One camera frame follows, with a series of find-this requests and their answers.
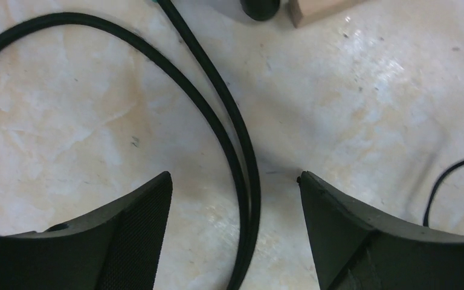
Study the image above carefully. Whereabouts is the black power adapter with cord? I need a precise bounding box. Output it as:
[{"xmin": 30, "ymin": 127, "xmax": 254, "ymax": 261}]
[{"xmin": 422, "ymin": 155, "xmax": 464, "ymax": 228}]

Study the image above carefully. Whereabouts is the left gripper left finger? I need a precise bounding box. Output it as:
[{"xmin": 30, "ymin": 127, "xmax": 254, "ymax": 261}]
[{"xmin": 0, "ymin": 172, "xmax": 173, "ymax": 289}]

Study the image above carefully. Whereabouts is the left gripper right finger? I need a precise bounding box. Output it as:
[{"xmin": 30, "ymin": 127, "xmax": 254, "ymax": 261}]
[{"xmin": 297, "ymin": 171, "xmax": 464, "ymax": 289}]

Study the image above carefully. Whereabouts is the long wooden block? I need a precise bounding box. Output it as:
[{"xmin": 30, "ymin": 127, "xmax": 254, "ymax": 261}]
[{"xmin": 288, "ymin": 0, "xmax": 365, "ymax": 28}]

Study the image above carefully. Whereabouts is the silver camera tripod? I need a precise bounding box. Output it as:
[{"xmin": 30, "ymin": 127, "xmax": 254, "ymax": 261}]
[{"xmin": 240, "ymin": 0, "xmax": 281, "ymax": 21}]

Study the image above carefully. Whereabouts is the black ethernet cable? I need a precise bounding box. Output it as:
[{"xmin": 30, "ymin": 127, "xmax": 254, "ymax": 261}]
[{"xmin": 0, "ymin": 0, "xmax": 262, "ymax": 290}]

